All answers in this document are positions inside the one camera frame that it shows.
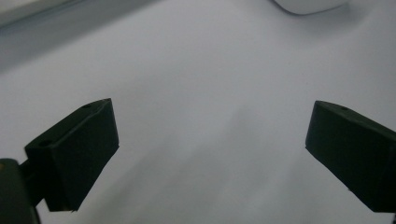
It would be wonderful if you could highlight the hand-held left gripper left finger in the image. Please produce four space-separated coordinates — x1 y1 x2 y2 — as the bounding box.
19 98 120 213

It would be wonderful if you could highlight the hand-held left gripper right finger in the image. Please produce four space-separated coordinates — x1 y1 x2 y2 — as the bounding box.
304 100 396 214

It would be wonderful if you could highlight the white container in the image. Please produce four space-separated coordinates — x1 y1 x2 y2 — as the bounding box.
271 0 351 16

